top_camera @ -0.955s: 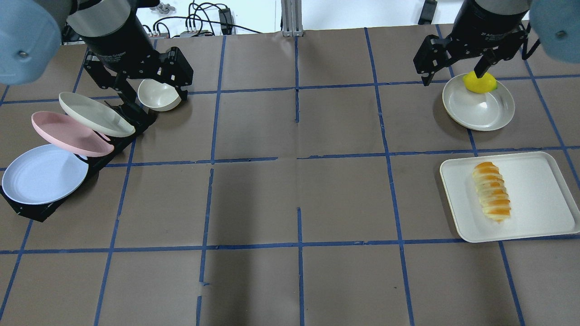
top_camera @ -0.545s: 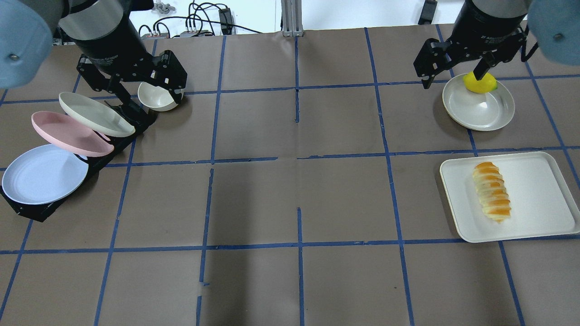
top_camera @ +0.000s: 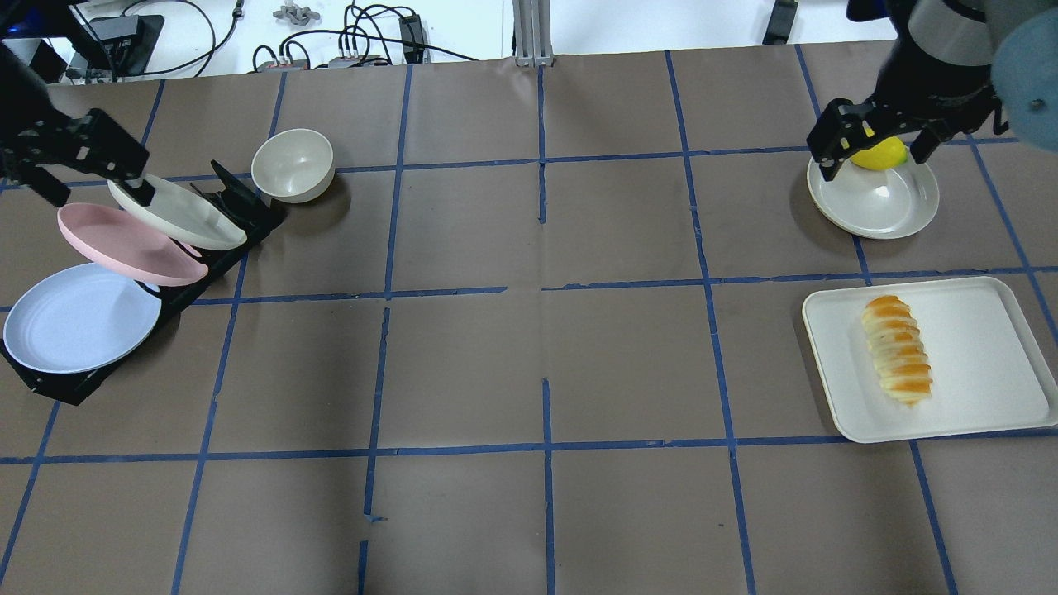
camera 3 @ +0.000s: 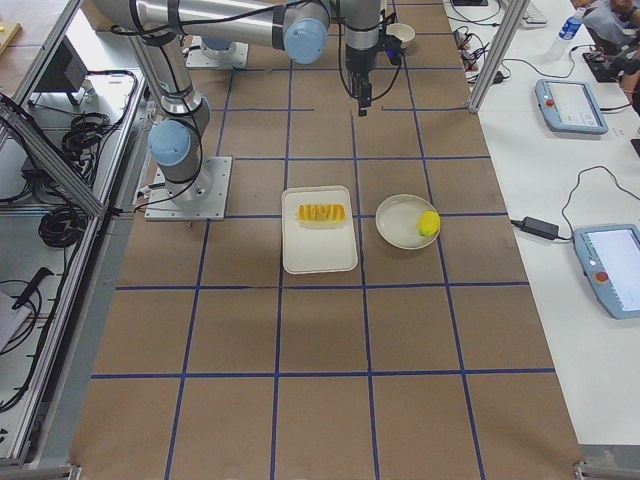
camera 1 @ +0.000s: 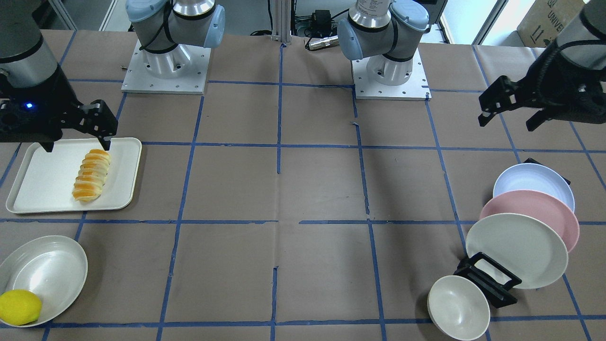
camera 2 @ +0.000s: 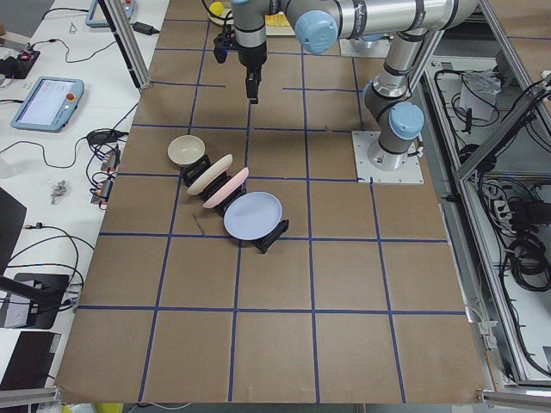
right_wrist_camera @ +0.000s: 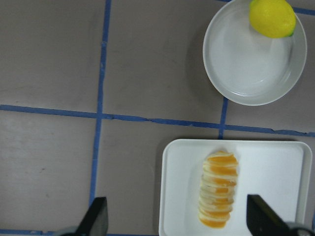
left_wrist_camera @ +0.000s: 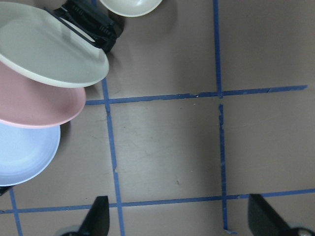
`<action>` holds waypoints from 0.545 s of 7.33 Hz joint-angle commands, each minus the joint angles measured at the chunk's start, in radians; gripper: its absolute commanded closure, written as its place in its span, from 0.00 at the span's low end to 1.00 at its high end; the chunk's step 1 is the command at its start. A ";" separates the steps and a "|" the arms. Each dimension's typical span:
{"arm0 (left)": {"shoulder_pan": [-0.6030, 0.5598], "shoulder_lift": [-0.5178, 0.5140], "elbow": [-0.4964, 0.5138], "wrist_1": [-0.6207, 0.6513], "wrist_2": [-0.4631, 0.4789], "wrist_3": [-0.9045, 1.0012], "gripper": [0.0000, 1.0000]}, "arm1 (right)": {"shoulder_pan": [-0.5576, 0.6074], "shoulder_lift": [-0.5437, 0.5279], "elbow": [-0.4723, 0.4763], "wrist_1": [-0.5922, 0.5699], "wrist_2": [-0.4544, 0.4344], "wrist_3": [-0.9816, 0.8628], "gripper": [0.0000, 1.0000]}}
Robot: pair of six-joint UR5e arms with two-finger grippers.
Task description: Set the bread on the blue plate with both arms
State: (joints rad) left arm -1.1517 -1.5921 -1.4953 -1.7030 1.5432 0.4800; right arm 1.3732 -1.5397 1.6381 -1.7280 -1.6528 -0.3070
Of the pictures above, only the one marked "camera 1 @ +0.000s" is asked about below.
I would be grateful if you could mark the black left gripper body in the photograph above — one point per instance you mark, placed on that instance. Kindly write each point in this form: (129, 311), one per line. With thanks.
(553, 93)

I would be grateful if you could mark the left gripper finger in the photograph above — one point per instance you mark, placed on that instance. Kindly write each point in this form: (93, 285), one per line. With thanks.
(538, 119)
(484, 118)

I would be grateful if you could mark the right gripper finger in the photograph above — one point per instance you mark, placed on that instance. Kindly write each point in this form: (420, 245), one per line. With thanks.
(105, 142)
(47, 146)

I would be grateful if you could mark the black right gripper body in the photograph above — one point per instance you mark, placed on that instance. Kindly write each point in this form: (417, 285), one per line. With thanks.
(60, 105)

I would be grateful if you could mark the orange glazed bread roll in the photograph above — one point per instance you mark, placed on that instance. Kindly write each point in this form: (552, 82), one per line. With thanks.
(92, 175)

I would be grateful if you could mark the blue plate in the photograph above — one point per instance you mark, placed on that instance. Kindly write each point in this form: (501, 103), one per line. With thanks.
(537, 177)

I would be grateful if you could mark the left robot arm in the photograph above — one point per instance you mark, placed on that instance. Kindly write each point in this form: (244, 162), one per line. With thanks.
(394, 29)

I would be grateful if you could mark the pink plate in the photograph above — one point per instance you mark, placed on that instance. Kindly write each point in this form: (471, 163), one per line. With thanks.
(541, 206)

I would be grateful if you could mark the white shallow plate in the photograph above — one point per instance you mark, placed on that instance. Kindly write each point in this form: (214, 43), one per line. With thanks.
(54, 268)

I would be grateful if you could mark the cream plate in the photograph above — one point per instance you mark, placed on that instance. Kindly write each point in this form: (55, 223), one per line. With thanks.
(523, 245)

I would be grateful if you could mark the cardboard box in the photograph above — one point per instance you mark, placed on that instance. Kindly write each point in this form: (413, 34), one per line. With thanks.
(546, 19)

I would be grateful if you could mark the yellow lemon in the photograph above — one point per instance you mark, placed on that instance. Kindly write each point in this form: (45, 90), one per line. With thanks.
(19, 307)

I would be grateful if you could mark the silver cylindrical connector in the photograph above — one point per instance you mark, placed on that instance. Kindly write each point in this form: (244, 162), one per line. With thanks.
(321, 44)

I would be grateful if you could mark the black dish rack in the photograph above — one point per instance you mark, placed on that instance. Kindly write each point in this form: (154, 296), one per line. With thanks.
(497, 294)

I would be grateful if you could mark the black power adapter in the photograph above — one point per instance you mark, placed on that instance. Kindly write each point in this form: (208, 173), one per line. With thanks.
(321, 20)

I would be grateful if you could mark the cream bowl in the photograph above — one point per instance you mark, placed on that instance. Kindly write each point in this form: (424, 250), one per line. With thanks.
(458, 308)

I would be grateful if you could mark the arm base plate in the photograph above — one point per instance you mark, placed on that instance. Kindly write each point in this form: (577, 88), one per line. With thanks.
(412, 80)
(180, 71)

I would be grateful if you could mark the aluminium frame post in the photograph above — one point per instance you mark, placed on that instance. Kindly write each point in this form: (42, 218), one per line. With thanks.
(281, 27)

